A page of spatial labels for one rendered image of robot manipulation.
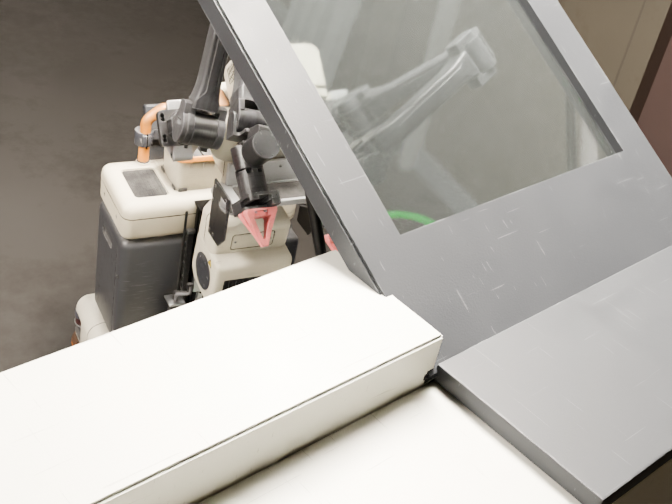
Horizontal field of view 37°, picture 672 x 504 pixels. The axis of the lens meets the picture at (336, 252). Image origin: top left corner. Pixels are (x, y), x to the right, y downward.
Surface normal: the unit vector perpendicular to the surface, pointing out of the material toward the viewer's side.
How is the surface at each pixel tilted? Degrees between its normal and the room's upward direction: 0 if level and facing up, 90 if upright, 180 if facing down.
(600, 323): 0
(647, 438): 0
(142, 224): 90
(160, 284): 90
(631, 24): 90
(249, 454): 90
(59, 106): 0
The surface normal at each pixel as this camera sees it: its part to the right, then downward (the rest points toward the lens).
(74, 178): 0.18, -0.81
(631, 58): -0.88, 0.12
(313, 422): 0.66, 0.52
